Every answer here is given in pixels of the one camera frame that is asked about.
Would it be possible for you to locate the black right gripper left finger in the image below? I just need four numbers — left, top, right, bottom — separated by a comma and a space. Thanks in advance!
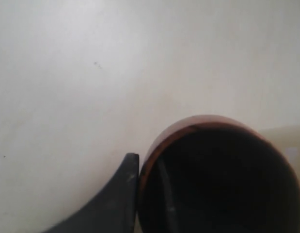
46, 153, 140, 233

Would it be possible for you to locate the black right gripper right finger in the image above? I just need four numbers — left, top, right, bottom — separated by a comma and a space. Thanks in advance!
157, 159, 180, 233

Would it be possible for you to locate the brown wooden cup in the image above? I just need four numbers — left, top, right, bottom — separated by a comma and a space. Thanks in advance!
137, 115, 300, 233

